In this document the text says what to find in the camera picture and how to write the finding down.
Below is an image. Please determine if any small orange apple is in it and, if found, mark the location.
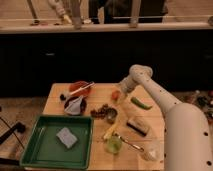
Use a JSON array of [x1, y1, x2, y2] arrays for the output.
[[111, 90, 120, 101]]

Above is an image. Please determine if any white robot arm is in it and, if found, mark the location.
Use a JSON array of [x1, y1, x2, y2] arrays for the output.
[[119, 64, 213, 171]]

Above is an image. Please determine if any small metal cup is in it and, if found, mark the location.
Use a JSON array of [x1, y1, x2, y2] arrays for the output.
[[106, 108, 117, 124]]

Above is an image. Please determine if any green plastic cup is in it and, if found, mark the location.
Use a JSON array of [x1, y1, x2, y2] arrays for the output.
[[106, 136, 122, 154]]

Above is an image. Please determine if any white paper cup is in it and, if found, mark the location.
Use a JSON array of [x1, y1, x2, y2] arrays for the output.
[[144, 140, 164, 162]]

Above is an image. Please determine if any green chili pepper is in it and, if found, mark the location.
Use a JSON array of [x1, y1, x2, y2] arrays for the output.
[[131, 97, 152, 110]]

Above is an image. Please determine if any bunch of dark grapes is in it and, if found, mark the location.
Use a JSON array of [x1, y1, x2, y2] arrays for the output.
[[90, 104, 109, 119]]

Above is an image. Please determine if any black and tan eraser block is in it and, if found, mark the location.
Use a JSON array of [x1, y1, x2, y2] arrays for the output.
[[126, 118, 150, 136]]

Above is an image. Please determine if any yellow corn cob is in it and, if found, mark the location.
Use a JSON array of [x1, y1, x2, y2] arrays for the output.
[[103, 122, 118, 141]]

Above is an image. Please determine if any gold metal spoon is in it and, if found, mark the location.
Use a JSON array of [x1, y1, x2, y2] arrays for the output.
[[114, 133, 144, 152]]

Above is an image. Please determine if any orange bowl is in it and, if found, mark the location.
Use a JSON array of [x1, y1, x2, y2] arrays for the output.
[[68, 80, 93, 98]]

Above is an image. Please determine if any grey folded cloth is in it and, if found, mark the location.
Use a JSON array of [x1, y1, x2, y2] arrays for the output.
[[64, 95, 85, 116]]

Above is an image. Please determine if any blue sponge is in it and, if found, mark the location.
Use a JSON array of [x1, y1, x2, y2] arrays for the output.
[[56, 127, 78, 148]]

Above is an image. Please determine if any green plastic tray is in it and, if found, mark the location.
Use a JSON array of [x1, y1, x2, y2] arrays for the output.
[[20, 115, 93, 170]]

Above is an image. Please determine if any white handled brush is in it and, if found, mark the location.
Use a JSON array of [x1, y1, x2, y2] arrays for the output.
[[59, 81, 95, 102]]

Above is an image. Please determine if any black clamp handle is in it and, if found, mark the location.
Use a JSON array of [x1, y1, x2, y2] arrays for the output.
[[0, 122, 26, 144]]

